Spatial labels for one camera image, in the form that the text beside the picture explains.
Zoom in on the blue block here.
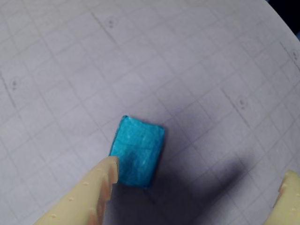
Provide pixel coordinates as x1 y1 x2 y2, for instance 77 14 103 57
108 114 166 188

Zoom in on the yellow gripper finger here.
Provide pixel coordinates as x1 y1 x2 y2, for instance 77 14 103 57
264 170 300 225
34 156 120 225

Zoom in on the brown grid paper mat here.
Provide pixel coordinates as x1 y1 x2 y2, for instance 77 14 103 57
0 0 300 225

